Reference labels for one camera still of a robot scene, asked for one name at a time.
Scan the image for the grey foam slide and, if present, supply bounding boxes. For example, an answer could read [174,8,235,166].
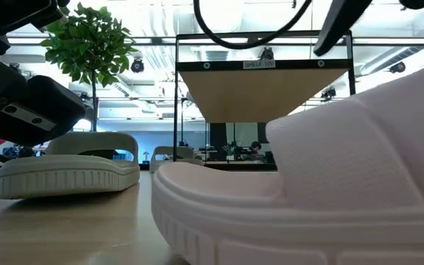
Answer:
[149,145,206,174]
[0,131,141,200]

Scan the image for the wooden shelf with black frame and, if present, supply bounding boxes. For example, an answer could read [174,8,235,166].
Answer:
[172,30,357,172]

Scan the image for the pink foam slide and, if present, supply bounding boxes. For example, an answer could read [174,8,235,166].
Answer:
[150,55,424,265]

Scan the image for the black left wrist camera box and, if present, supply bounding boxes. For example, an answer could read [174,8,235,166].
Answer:
[0,74,87,147]

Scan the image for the green leafy potted tree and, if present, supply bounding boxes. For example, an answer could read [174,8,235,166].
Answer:
[40,2,138,133]

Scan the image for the white shelf label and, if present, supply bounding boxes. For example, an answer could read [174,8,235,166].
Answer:
[242,60,277,71]

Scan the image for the black looped cable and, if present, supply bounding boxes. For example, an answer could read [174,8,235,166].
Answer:
[192,0,313,51]

